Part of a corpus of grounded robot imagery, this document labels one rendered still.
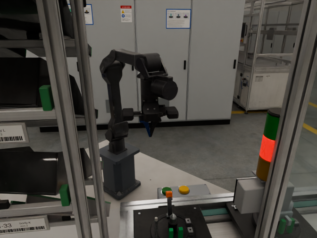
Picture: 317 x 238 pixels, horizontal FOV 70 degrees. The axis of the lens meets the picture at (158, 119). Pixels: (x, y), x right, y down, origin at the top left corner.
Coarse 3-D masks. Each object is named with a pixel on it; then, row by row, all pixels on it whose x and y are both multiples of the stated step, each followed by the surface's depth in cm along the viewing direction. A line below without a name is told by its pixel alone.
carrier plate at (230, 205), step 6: (228, 204) 84; (234, 204) 84; (228, 210) 82; (234, 216) 78; (240, 216) 78; (246, 216) 78; (234, 222) 77; (240, 222) 76; (246, 222) 76; (240, 228) 74; (246, 228) 74; (252, 228) 74; (240, 234) 73; (246, 234) 72; (252, 234) 72
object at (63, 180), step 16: (0, 160) 40; (16, 160) 40; (32, 160) 40; (48, 160) 39; (0, 176) 40; (16, 176) 40; (32, 176) 39; (48, 176) 39; (64, 176) 42; (0, 192) 40; (16, 192) 39; (32, 192) 40; (48, 192) 39
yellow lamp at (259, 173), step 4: (260, 160) 50; (264, 160) 49; (260, 164) 50; (264, 164) 49; (268, 164) 48; (260, 168) 50; (264, 168) 49; (268, 168) 48; (256, 172) 52; (260, 172) 50; (264, 172) 49; (260, 176) 50; (264, 176) 50; (264, 180) 50
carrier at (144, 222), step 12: (192, 204) 84; (144, 216) 78; (156, 216) 78; (168, 216) 75; (180, 216) 76; (192, 216) 78; (144, 228) 74; (156, 228) 65; (168, 228) 70; (180, 228) 65; (192, 228) 71; (204, 228) 74
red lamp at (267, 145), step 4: (264, 136) 48; (264, 140) 48; (268, 140) 47; (272, 140) 46; (264, 144) 48; (268, 144) 47; (272, 144) 46; (260, 148) 50; (264, 148) 48; (268, 148) 47; (272, 148) 47; (260, 152) 50; (264, 152) 48; (268, 152) 47; (272, 152) 47; (260, 156) 50; (264, 156) 48; (268, 156) 48; (268, 160) 48
